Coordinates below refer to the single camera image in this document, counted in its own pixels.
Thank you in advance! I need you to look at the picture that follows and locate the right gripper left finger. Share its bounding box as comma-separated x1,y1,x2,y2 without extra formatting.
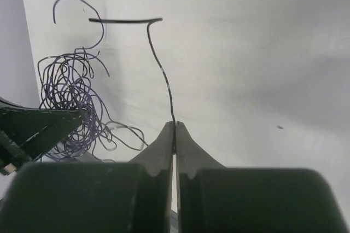
1,122,174,232

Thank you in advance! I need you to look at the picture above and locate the thin cable bundle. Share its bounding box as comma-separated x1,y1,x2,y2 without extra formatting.
37,0,150,162

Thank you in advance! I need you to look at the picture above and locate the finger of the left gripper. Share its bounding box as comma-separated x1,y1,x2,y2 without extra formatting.
1,98,86,174

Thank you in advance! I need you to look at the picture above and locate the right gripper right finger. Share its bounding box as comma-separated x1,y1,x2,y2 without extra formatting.
175,122,348,232

